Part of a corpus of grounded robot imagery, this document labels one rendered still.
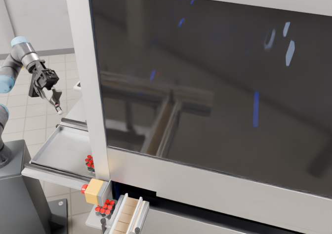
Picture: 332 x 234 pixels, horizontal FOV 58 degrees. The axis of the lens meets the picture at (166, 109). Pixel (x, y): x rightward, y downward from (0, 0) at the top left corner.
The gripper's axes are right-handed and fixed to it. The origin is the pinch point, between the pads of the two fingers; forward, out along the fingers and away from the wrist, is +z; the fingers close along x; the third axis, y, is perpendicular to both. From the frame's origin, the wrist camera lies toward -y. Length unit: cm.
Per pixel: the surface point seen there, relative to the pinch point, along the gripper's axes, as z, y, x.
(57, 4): -188, -80, 173
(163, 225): 69, -3, 20
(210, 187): 65, 34, 9
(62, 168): 20.6, -24.6, 8.1
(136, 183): 47.9, 9.8, 4.9
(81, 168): 25.5, -19.0, 12.6
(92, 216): 48, -14, -1
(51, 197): 13, -112, 62
